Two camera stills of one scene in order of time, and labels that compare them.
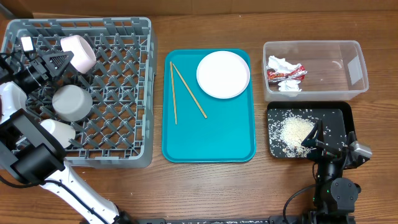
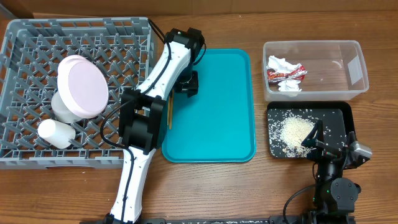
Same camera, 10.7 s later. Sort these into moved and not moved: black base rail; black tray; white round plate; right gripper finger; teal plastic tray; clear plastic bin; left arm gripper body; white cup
Moved: white round plate; left arm gripper body
Not moved: white cup; black tray; right gripper finger; black base rail; clear plastic bin; teal plastic tray
